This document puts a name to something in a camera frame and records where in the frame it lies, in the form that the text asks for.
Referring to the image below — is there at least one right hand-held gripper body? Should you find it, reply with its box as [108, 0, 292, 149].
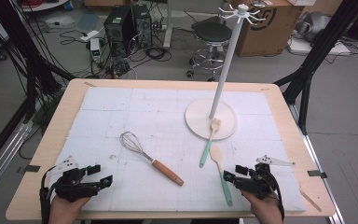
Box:
[232, 154, 296, 201]

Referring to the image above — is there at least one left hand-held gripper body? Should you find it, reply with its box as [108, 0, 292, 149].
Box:
[47, 155, 103, 203]

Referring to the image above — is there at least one green-handled spoon spatula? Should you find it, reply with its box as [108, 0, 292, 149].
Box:
[209, 144, 234, 207]

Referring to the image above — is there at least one wire whisk with wooden handle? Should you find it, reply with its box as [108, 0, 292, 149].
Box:
[119, 131, 186, 187]

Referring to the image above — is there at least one white utensil rack stand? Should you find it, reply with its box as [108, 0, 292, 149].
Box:
[185, 3, 267, 142]

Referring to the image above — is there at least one person's left hand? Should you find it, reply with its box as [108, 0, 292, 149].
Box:
[48, 195, 91, 224]

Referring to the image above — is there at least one person's right hand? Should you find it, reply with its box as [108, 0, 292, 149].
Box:
[241, 189, 284, 224]

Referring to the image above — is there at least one black tape strip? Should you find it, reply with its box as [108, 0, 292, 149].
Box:
[307, 170, 328, 179]
[24, 164, 41, 174]

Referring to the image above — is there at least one thin wooden stick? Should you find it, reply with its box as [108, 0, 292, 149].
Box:
[299, 189, 323, 213]

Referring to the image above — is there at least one white foam mat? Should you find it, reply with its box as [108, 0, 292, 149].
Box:
[40, 86, 308, 213]

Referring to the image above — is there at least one small white device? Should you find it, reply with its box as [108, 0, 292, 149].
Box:
[89, 37, 103, 63]

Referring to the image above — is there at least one white power strip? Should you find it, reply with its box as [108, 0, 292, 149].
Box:
[79, 30, 101, 43]

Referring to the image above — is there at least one cardboard box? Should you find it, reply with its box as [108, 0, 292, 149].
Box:
[229, 0, 306, 58]

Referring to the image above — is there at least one black round stool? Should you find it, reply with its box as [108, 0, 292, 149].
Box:
[186, 21, 233, 82]

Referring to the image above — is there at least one black computer tower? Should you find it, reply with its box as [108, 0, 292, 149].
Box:
[103, 5, 137, 59]

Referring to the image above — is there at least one white flat board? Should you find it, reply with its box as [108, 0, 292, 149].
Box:
[287, 36, 352, 56]

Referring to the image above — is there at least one grey computer tower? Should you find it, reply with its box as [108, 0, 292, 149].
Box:
[132, 3, 153, 49]

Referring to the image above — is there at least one grey bag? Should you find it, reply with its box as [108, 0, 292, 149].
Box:
[295, 11, 332, 43]

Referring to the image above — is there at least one white desk leg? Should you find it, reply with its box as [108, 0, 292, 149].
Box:
[163, 0, 173, 49]

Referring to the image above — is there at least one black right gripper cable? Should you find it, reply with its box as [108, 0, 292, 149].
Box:
[268, 173, 286, 222]

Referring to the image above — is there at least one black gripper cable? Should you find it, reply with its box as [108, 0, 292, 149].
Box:
[39, 166, 58, 224]
[268, 173, 286, 222]

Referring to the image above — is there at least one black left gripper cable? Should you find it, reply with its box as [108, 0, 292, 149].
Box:
[39, 166, 58, 224]

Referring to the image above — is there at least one green-handled slotted spatula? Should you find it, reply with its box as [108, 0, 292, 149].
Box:
[199, 118, 222, 169]

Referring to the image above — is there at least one aluminium rail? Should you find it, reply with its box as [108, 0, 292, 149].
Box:
[0, 120, 34, 204]
[288, 104, 346, 224]

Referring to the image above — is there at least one black metal frame stand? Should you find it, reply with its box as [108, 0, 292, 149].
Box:
[0, 0, 76, 175]
[273, 0, 358, 135]

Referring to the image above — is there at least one coiled black cable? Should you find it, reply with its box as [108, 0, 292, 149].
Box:
[145, 46, 172, 63]

